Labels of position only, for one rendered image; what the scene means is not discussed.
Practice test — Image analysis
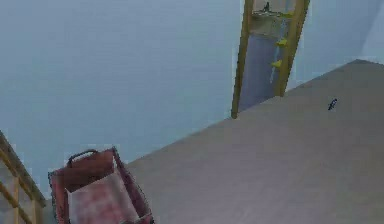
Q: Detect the red laundry basket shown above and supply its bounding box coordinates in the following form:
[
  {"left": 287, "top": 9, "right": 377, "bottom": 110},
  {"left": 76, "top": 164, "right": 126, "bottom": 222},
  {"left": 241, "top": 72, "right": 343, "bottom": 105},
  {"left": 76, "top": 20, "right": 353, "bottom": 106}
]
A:
[{"left": 47, "top": 146, "right": 156, "bottom": 224}]

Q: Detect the wooden frame furniture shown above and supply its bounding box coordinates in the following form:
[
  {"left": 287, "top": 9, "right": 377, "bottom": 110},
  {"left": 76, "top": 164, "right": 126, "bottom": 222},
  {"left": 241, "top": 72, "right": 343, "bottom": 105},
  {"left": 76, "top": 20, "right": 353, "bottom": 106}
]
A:
[{"left": 0, "top": 130, "right": 47, "bottom": 224}]

